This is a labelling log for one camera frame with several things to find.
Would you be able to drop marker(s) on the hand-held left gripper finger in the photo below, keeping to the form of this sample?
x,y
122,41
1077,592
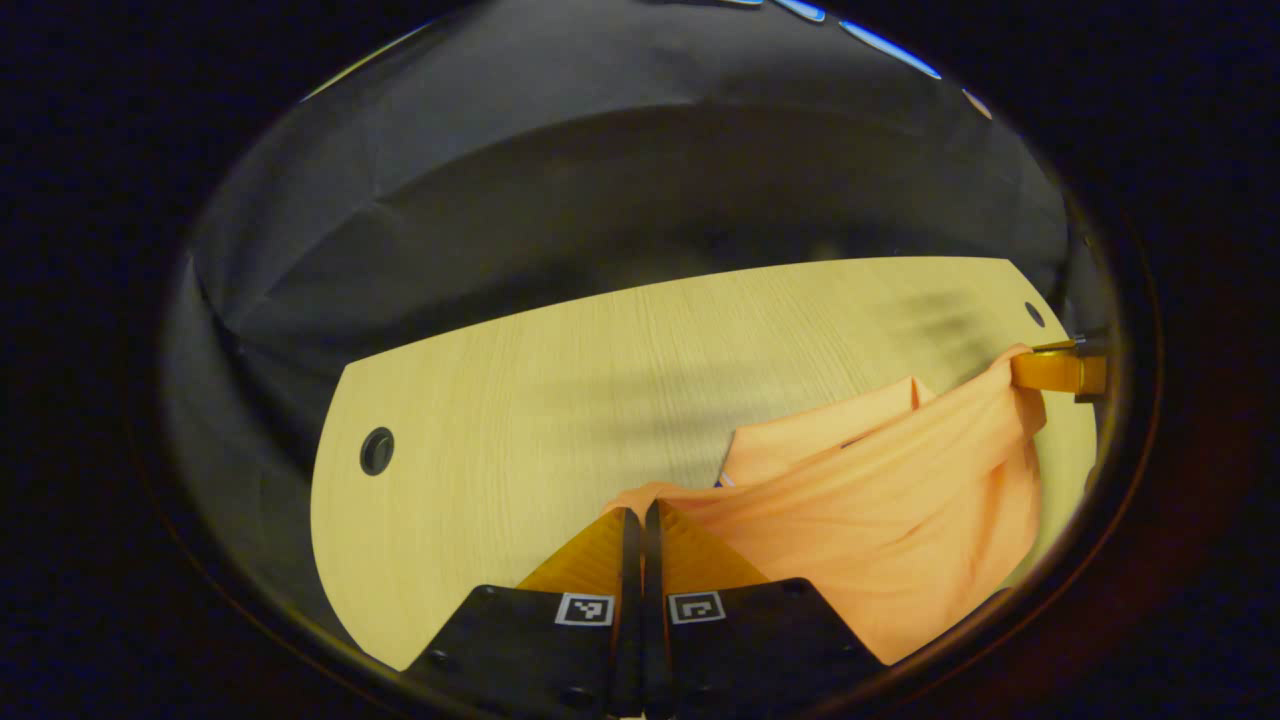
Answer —
x,y
652,570
631,570

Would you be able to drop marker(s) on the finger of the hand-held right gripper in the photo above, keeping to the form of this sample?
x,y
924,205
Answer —
x,y
1055,372

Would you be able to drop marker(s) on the orange T-shirt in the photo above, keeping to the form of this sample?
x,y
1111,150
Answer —
x,y
900,500

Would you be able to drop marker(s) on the round black table grommet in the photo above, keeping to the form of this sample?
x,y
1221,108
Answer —
x,y
377,451
1034,314

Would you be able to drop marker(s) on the black backdrop cloth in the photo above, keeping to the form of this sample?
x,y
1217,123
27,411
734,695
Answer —
x,y
600,180

